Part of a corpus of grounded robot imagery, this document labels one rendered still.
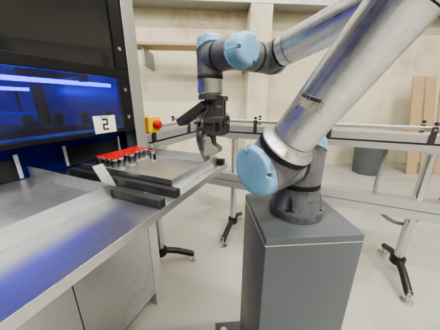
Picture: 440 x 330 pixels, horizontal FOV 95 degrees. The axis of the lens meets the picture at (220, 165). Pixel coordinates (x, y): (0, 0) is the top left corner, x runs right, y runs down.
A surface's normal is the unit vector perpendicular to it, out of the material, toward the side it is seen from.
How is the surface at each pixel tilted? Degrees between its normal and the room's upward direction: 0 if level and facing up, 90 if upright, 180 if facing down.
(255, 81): 90
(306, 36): 110
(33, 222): 90
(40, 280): 0
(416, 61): 90
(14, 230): 90
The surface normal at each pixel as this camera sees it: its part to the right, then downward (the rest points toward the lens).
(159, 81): 0.07, 0.30
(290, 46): -0.69, 0.51
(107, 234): 0.00, -0.95
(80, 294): 0.92, 0.12
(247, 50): 0.62, 0.24
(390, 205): -0.40, 0.27
